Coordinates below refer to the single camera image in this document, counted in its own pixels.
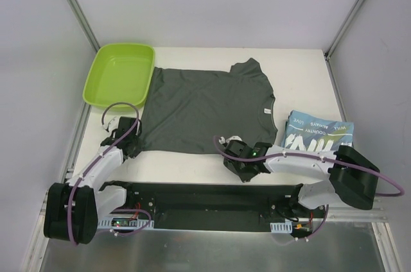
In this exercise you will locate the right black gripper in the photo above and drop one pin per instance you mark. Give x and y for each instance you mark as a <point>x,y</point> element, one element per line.
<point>234,155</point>

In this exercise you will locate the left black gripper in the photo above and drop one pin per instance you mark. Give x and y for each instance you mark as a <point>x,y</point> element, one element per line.
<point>129,125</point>

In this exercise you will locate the dark grey t shirt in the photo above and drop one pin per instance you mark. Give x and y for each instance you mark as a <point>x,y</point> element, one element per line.
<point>185,109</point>

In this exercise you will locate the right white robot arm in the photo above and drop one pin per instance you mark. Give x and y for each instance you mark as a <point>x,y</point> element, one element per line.
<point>343,175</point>

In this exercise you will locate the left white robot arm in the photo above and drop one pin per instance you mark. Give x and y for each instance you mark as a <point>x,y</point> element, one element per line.
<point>74,208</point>

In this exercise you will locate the folded blue printed t shirt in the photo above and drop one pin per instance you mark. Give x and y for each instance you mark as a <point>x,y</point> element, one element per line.
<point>305,132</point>

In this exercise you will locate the lime green plastic bin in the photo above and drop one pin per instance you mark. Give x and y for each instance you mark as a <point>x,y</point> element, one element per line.
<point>120,72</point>

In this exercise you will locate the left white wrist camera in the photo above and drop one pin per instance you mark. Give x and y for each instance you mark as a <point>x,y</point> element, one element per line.
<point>111,125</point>

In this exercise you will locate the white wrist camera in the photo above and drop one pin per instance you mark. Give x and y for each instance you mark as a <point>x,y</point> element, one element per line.
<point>225,140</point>
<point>111,125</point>

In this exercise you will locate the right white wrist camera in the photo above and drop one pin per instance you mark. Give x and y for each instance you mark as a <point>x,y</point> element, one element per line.
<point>225,140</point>

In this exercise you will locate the right white cable duct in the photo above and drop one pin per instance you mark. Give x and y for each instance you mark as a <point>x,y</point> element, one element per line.
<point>281,228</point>

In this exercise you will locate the white cable duct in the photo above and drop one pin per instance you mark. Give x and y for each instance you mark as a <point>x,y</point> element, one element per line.
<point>281,228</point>
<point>124,223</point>

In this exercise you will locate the left white cable duct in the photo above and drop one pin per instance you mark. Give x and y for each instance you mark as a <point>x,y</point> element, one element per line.
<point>124,223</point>

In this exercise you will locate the left aluminium frame post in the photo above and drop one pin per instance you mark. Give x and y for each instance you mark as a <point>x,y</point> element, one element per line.
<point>84,23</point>

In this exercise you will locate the aluminium frame post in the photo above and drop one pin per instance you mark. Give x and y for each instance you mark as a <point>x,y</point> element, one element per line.
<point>354,11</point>
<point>84,23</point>

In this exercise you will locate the right aluminium frame post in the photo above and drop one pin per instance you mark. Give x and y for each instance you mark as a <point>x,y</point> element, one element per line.
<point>354,11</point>

